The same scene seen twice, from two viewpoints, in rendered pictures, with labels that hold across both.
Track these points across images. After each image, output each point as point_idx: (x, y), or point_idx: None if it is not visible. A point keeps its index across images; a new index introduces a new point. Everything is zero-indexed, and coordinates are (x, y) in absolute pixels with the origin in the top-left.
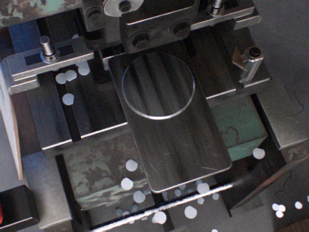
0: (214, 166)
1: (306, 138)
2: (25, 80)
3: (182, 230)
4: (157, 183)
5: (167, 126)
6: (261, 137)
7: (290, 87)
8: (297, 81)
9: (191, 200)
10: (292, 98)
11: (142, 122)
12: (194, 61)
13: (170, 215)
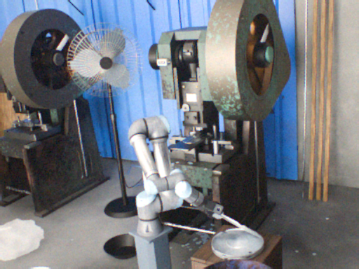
0: (185, 148)
1: (220, 171)
2: (172, 139)
3: (190, 235)
4: (172, 147)
5: (185, 143)
6: (210, 168)
7: (287, 245)
8: (292, 245)
9: (201, 230)
10: (284, 248)
11: (181, 142)
12: (209, 148)
13: (196, 251)
